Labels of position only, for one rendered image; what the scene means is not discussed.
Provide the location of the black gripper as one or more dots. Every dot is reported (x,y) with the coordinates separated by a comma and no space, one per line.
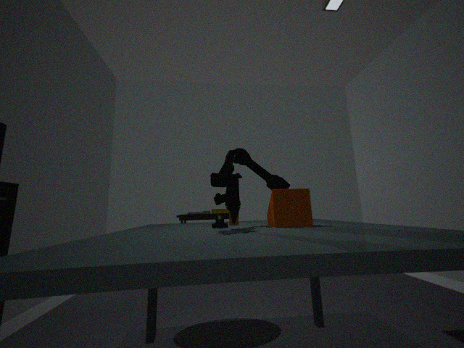
(233,203)

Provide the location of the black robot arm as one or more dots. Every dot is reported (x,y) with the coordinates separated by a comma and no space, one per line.
(225,178)

